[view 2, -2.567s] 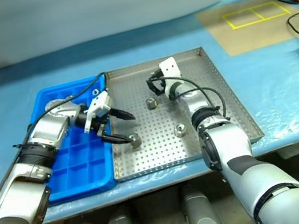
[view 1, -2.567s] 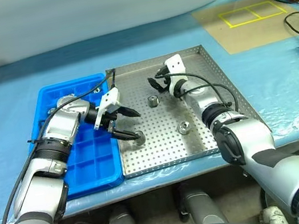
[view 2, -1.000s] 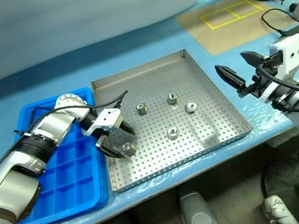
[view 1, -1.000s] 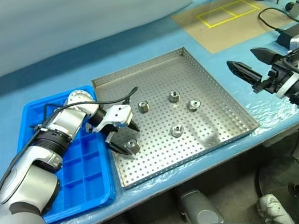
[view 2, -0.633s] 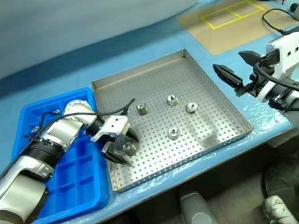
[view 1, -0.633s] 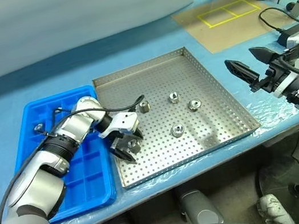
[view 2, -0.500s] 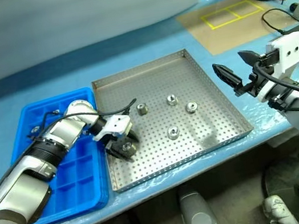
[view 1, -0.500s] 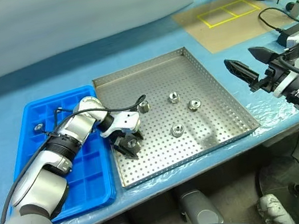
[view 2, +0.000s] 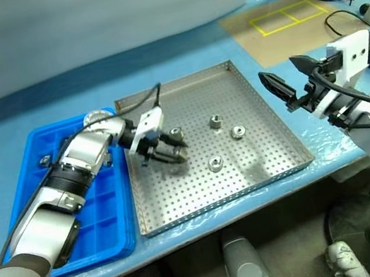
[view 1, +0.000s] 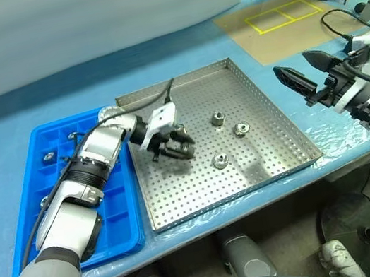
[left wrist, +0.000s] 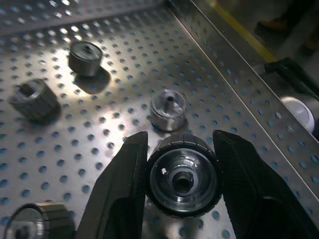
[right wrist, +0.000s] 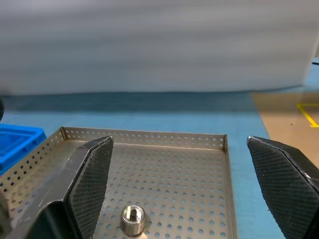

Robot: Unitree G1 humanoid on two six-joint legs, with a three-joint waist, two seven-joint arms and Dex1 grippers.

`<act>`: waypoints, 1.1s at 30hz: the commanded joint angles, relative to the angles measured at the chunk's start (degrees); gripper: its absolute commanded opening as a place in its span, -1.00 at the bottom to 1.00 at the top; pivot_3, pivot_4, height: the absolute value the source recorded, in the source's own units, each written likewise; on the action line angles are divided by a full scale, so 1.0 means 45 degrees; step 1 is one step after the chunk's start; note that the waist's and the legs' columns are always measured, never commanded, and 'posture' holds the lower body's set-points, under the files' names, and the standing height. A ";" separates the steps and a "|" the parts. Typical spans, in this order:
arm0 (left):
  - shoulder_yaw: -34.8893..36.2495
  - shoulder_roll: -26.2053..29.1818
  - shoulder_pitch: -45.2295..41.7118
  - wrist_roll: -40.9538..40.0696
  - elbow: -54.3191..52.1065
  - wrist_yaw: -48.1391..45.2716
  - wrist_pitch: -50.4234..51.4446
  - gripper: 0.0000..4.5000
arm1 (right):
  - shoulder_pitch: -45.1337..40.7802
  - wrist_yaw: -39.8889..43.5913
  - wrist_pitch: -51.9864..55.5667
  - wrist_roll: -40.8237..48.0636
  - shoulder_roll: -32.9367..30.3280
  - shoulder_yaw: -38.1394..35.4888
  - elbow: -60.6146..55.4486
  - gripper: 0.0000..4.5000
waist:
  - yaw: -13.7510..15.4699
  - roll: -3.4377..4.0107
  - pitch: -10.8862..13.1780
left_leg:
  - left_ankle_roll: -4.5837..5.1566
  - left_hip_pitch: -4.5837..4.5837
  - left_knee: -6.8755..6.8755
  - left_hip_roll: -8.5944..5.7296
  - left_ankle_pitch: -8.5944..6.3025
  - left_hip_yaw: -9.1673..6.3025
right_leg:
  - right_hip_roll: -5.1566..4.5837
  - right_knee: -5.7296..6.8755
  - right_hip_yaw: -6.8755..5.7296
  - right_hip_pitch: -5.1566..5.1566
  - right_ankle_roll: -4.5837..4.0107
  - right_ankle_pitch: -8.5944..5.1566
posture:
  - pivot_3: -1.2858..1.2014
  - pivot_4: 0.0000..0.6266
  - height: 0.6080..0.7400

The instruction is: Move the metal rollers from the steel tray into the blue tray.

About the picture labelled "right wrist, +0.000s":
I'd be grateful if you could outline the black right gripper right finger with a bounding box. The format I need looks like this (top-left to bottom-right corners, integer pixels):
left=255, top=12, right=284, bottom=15
left=246, top=135, right=319, bottom=239

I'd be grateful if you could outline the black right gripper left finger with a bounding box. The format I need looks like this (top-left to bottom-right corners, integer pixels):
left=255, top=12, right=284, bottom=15
left=9, top=135, right=115, bottom=239

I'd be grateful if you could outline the metal nut on metal tray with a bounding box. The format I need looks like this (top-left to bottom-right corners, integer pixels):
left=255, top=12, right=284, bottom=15
left=119, top=205, right=147, bottom=237

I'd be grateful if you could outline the blue plastic compartment tray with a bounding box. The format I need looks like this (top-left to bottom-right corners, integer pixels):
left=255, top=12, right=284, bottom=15
left=0, top=123, right=47, bottom=175

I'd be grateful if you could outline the perforated steel tray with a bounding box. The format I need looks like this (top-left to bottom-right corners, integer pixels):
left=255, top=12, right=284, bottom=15
left=0, top=126, right=239, bottom=239

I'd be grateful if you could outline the brown cardboard mat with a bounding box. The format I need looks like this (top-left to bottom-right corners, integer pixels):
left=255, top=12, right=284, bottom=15
left=250, top=90, right=319, bottom=172

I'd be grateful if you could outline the white foam backdrop sheet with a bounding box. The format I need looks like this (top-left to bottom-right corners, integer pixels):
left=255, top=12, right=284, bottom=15
left=0, top=0, right=319, bottom=97

